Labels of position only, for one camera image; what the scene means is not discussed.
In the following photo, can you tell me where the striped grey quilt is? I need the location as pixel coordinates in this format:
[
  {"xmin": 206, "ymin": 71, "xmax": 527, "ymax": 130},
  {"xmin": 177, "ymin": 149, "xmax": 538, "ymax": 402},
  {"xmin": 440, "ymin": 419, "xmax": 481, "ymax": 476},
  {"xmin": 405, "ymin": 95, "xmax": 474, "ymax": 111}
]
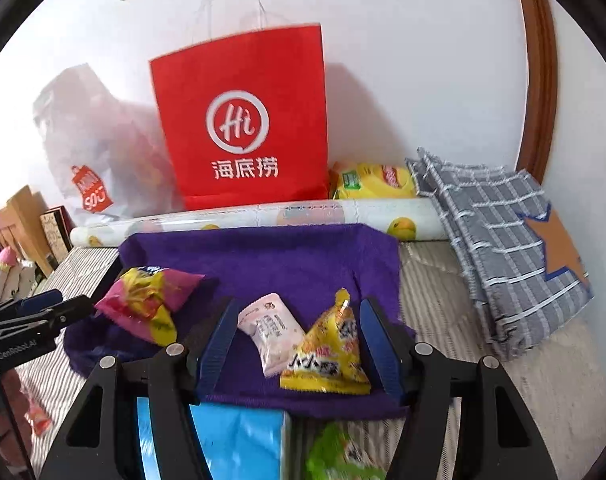
[{"xmin": 13, "ymin": 240, "xmax": 606, "ymax": 480}]

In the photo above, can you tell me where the blue tissue pack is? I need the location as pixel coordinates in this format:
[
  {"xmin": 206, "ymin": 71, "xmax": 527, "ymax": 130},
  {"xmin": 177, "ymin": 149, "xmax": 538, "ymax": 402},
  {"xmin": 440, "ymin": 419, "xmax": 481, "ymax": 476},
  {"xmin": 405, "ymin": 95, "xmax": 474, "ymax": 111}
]
[{"xmin": 136, "ymin": 397, "xmax": 291, "ymax": 480}]

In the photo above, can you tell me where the small orange packet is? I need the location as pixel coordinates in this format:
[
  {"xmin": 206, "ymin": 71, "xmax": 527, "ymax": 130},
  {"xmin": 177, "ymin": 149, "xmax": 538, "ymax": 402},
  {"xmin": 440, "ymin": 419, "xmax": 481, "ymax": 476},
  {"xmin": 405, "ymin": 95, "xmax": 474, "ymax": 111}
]
[{"xmin": 26, "ymin": 400, "xmax": 54, "ymax": 436}]

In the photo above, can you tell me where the printed book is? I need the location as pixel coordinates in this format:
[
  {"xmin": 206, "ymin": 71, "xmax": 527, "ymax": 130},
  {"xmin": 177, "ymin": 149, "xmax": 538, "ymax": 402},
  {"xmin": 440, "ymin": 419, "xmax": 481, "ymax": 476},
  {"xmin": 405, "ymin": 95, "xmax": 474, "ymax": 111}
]
[{"xmin": 39, "ymin": 206, "xmax": 74, "ymax": 266}]

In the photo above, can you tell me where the yellow triangular snack packet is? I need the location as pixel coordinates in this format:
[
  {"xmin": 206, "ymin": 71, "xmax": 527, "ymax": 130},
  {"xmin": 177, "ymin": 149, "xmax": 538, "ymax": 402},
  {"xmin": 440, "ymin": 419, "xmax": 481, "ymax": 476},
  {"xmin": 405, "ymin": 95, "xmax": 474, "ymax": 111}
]
[{"xmin": 280, "ymin": 288, "xmax": 372, "ymax": 395}]

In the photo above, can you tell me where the red paper bag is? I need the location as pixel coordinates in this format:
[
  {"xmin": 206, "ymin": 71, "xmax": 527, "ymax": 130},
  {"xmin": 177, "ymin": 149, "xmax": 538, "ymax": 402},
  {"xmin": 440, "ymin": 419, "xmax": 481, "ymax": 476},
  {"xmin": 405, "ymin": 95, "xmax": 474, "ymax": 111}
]
[{"xmin": 149, "ymin": 0, "xmax": 330, "ymax": 212}]

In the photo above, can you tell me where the green snack packet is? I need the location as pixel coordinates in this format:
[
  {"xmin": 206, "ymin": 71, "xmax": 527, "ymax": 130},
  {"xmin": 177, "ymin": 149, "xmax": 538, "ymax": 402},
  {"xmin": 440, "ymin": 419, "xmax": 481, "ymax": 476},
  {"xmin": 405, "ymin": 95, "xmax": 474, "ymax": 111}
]
[{"xmin": 305, "ymin": 422, "xmax": 389, "ymax": 480}]

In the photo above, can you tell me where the grey checked cloth with star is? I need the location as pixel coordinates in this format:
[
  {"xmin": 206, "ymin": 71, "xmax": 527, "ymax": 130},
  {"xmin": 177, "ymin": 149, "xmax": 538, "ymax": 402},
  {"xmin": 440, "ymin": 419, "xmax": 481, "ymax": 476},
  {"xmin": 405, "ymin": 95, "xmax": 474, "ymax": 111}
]
[{"xmin": 405, "ymin": 147, "xmax": 594, "ymax": 361}]

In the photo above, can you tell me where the white plastic shopping bag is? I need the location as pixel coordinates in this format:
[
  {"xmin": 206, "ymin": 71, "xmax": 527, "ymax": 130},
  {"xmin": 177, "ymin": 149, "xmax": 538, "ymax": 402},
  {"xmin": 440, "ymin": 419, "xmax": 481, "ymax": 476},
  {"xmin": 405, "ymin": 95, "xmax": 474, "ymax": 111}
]
[{"xmin": 32, "ymin": 62, "xmax": 184, "ymax": 226}]

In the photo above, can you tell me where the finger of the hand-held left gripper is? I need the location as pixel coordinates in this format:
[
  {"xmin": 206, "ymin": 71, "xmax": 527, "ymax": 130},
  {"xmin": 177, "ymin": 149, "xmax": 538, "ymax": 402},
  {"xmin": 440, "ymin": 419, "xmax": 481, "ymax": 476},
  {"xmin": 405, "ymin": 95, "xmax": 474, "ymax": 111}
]
[
  {"xmin": 0, "ymin": 287, "xmax": 65, "ymax": 317},
  {"xmin": 0, "ymin": 294, "xmax": 95, "ymax": 341}
]

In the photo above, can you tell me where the pale pink snack packet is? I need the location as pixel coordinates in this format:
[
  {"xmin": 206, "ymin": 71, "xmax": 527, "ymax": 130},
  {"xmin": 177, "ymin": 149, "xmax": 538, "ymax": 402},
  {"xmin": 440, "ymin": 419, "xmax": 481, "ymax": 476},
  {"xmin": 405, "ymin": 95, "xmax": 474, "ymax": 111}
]
[{"xmin": 238, "ymin": 293, "xmax": 306, "ymax": 378}]

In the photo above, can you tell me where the colourful printed pillow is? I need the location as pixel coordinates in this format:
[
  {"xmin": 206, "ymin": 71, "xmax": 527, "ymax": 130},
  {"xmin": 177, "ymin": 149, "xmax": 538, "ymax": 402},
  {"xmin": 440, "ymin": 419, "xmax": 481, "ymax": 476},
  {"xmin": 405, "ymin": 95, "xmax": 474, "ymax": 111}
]
[{"xmin": 0, "ymin": 247, "xmax": 39, "ymax": 306}]

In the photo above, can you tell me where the wooden headboard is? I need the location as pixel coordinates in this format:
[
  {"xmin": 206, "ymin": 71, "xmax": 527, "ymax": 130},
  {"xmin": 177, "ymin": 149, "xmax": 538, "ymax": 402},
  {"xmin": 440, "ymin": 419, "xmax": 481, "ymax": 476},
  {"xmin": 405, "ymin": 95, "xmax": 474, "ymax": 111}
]
[{"xmin": 0, "ymin": 185, "xmax": 51, "ymax": 281}]

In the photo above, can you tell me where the fruit print paper roll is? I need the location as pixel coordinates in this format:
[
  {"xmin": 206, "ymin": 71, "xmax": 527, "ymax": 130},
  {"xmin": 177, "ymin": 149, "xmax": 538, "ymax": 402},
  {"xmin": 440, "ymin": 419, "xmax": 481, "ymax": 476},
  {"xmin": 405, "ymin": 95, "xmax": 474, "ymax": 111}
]
[{"xmin": 70, "ymin": 197, "xmax": 451, "ymax": 248}]

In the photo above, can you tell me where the yellow drink pack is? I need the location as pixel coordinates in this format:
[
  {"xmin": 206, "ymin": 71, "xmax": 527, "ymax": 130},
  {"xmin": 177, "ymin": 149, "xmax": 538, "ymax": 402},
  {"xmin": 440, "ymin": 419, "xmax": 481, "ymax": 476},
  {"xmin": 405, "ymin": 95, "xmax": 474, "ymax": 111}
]
[{"xmin": 329, "ymin": 161, "xmax": 418, "ymax": 201}]

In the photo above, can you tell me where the purple towel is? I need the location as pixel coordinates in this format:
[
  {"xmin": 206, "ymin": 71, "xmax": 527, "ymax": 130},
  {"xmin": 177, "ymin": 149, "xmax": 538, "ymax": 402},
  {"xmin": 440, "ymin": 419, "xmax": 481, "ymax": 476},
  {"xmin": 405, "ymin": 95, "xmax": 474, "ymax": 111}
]
[{"xmin": 63, "ymin": 223, "xmax": 416, "ymax": 421}]

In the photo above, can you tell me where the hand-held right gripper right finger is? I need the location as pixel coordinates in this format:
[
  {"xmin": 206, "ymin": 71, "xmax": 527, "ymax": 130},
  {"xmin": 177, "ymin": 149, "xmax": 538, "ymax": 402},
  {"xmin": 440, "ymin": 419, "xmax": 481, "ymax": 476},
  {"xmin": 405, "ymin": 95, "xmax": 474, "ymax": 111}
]
[{"xmin": 359, "ymin": 297, "xmax": 554, "ymax": 480}]

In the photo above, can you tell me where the brown wooden door frame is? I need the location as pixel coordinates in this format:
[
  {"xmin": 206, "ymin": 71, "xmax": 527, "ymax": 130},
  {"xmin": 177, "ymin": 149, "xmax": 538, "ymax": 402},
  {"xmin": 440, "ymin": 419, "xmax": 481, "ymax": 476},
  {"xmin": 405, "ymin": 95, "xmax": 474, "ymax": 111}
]
[{"xmin": 510, "ymin": 0, "xmax": 558, "ymax": 186}]

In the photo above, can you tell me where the pink and yellow snack packet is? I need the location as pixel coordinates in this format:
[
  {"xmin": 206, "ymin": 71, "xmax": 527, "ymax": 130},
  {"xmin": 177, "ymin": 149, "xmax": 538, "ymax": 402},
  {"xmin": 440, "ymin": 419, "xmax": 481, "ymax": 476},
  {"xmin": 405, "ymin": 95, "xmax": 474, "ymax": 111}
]
[{"xmin": 94, "ymin": 266, "xmax": 206, "ymax": 347}]

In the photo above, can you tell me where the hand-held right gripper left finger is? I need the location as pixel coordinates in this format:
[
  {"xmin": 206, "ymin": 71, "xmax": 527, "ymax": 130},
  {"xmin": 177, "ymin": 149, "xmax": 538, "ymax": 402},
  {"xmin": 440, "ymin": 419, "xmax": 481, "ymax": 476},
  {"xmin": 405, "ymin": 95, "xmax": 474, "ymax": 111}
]
[{"xmin": 53, "ymin": 297, "xmax": 241, "ymax": 480}]

